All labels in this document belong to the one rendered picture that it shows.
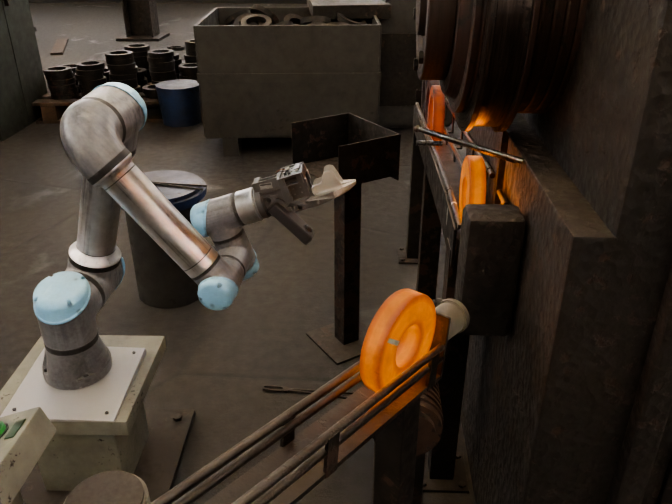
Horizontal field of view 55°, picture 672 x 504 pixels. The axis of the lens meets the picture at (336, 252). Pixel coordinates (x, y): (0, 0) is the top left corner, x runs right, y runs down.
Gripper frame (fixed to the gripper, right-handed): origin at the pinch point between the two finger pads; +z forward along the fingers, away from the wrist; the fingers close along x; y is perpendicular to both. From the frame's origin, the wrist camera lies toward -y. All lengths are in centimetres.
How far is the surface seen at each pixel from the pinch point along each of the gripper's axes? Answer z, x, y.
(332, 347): -29, 44, -68
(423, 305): 11.5, -48.4, -2.6
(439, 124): 22, 62, -12
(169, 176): -74, 86, -9
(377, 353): 4, -57, -3
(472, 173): 24.7, -4.8, -2.7
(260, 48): -58, 233, 6
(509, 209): 28.4, -22.8, -3.8
